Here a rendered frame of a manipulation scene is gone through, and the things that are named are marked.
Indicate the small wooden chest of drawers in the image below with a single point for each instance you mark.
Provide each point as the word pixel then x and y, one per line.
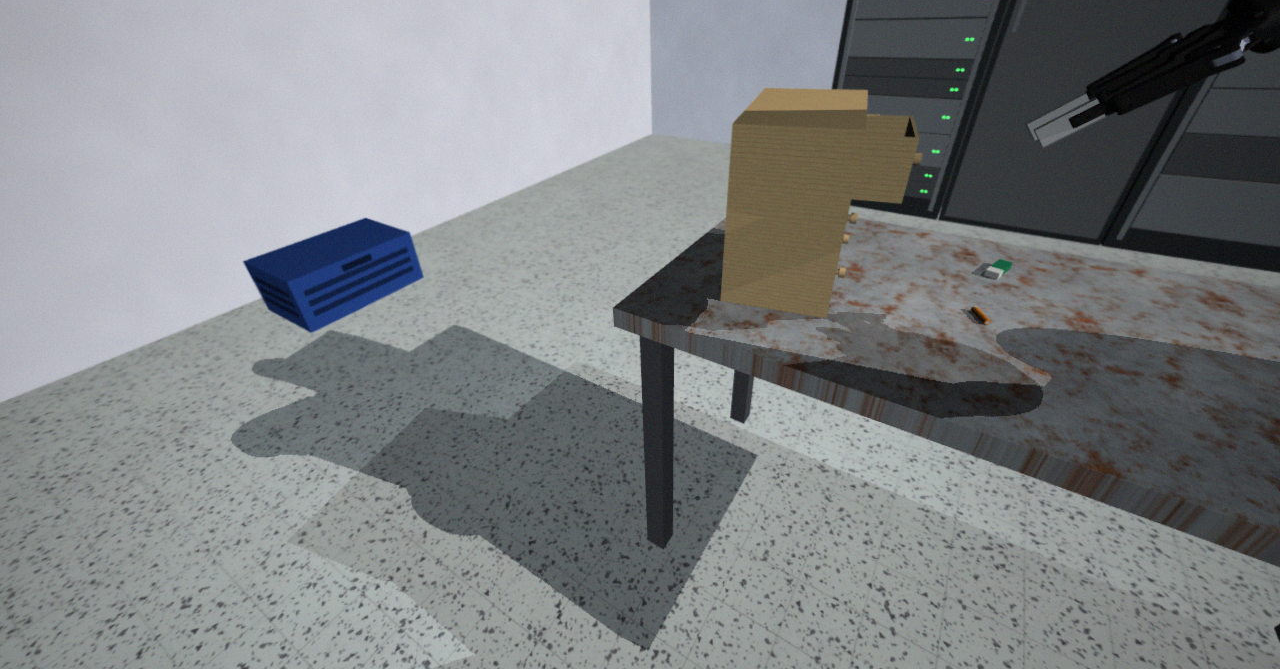
pixel 793 165

